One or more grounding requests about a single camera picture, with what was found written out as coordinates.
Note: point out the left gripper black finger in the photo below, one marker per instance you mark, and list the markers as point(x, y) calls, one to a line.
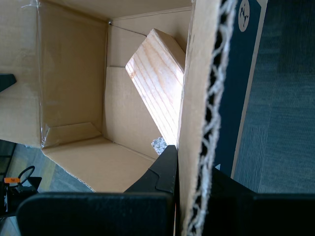
point(6, 81)

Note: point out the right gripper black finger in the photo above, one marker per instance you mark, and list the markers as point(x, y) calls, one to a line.
point(98, 214)
point(270, 214)

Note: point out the brown cardboard box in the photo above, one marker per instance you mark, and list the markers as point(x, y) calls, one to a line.
point(73, 73)

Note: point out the small speckled pinkish rock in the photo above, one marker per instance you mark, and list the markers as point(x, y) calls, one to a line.
point(158, 146)

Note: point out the light wooden block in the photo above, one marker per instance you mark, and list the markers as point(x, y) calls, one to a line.
point(157, 78)

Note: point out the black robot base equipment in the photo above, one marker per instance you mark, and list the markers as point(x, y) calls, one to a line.
point(27, 184)

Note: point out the orange label tag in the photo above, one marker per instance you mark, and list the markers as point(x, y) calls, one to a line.
point(11, 180)

